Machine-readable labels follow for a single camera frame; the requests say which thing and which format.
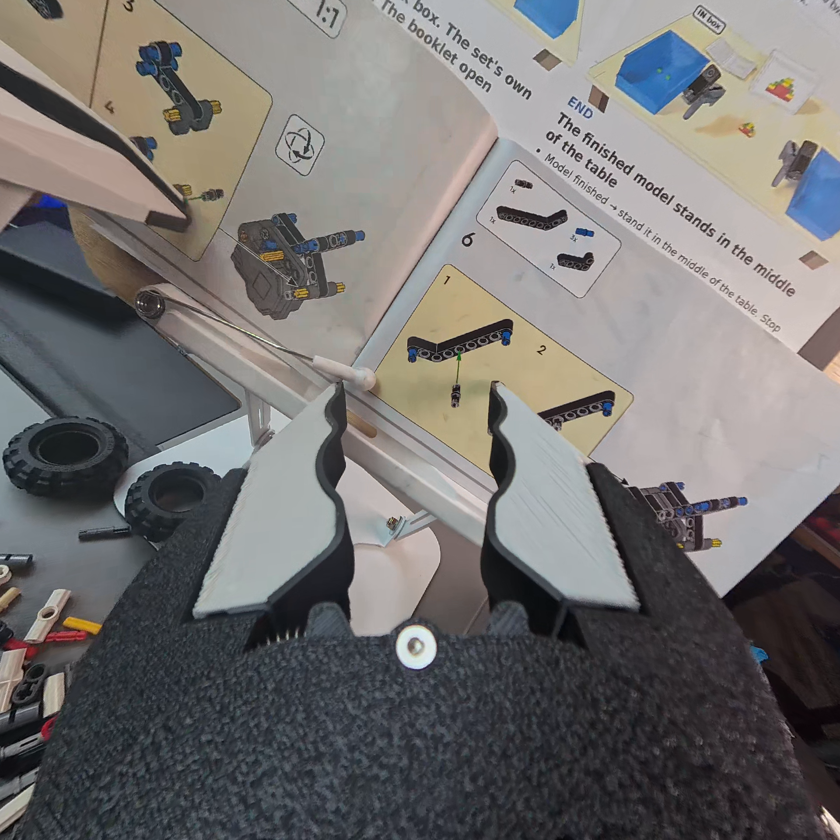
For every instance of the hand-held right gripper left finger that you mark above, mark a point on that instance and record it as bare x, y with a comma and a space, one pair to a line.
269, 525

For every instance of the black toy axle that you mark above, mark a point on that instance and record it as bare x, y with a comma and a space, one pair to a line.
105, 532

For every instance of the white book stand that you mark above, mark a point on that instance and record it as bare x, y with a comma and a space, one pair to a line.
216, 354

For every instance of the pile of red white pieces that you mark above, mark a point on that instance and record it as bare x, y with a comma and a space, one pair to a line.
49, 613

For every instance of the printed task instruction sheet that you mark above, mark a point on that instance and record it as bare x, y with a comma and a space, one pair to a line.
656, 79

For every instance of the wooden display board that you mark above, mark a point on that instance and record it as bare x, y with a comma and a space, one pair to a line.
98, 262

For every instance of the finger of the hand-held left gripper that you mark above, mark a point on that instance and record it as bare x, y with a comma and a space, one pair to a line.
52, 151
65, 105

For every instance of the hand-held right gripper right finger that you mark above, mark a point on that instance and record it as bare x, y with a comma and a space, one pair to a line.
564, 525

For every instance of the toy instruction booklet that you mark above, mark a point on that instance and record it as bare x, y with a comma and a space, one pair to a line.
394, 197

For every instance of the black toy tyre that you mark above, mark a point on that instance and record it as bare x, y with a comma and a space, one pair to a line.
19, 459
141, 505

